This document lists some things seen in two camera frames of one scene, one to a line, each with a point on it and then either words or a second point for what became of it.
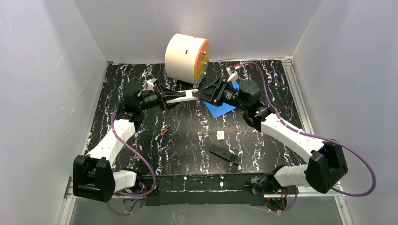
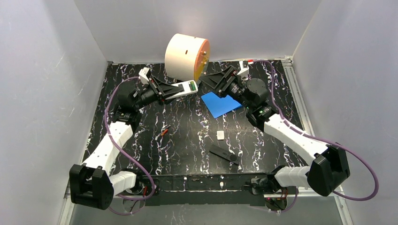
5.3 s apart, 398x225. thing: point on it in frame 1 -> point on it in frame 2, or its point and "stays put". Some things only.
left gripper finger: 170,105 -> 179,89
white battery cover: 220,135 stays put
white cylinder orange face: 187,58 stays put
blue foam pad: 216,110 stays put
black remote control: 225,154 stays put
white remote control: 189,96 -> 189,86
